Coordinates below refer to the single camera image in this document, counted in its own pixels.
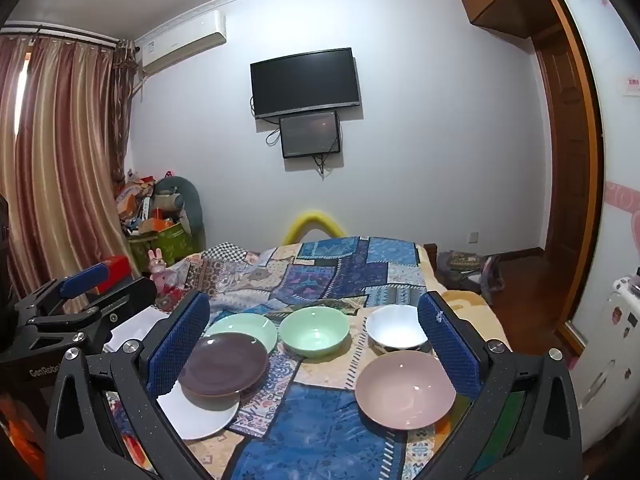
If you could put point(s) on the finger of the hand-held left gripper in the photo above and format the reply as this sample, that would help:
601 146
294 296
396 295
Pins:
85 280
125 302

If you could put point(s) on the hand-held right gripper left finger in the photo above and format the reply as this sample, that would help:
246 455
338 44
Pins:
180 340

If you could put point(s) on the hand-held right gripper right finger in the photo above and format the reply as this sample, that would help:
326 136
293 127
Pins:
450 340

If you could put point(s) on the purple plate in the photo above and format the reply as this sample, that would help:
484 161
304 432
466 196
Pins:
220 365

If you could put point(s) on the white bowl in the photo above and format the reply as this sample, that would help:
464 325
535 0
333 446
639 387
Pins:
395 327

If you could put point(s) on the pink bowl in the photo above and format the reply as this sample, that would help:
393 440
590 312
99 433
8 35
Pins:
405 390

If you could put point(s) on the white plate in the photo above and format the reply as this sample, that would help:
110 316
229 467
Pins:
200 420

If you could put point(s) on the green bowl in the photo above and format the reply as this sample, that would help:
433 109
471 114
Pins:
315 332

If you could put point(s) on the white cloth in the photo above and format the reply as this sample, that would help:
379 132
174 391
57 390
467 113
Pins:
135 330

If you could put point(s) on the red box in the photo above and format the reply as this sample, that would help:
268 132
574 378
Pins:
117 267

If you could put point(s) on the pink bunny toy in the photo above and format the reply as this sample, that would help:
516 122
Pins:
157 270

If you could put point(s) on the green cardboard box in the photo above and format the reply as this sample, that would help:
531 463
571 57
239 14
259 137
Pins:
165 245

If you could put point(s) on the orange cloth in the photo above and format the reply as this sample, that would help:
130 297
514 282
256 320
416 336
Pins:
20 435

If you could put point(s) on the dark bag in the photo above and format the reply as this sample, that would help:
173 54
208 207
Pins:
465 270

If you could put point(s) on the pile of assorted boxes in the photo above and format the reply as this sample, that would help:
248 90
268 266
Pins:
140 200

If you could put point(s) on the grey-green cushion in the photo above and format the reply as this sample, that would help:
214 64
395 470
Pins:
192 205

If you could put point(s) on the striped brown curtain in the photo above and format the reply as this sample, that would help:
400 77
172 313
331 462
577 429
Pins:
60 160

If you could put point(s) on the patchwork printed blanket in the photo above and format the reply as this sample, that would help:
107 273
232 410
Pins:
325 425

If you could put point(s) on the white stickered appliance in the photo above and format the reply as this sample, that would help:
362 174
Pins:
615 360

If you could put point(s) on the wooden door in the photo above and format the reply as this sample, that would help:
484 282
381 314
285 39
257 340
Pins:
565 160

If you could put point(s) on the small black monitor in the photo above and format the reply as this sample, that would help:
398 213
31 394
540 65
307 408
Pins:
310 135

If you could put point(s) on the white air conditioner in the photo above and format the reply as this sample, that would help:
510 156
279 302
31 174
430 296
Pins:
182 40

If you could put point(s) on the white wall socket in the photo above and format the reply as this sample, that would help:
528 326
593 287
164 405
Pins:
473 235

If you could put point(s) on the white curtain rail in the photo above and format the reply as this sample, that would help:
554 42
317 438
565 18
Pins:
60 34

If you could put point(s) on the black wall television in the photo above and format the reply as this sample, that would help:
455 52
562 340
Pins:
305 82

